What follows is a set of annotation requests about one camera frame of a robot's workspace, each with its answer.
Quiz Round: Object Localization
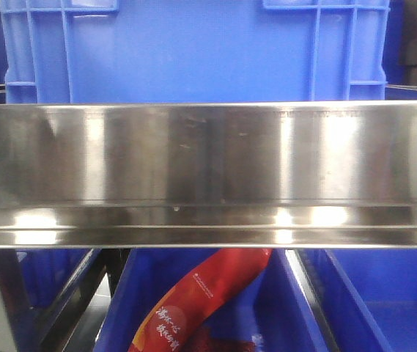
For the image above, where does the blue bin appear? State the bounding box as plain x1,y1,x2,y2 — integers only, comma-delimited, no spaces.
300,249,417,351
16,249,88,308
94,249,328,351

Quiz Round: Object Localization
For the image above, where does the blue bin lower right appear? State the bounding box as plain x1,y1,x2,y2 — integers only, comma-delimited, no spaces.
300,249,417,351

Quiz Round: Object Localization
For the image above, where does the stainless steel shelf rail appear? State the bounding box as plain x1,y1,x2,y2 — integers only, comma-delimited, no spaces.
0,100,417,248

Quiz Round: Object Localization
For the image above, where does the blue bin lower left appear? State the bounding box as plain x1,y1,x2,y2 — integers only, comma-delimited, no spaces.
16,249,88,308

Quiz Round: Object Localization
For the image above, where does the blue bin lower middle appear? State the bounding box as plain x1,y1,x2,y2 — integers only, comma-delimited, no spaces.
94,249,328,351

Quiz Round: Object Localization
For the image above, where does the red printed snack bag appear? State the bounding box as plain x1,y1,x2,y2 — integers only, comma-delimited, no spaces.
128,248,273,351

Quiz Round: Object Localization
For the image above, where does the large blue plastic crate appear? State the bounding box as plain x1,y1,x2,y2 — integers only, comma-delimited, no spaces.
0,1,390,103

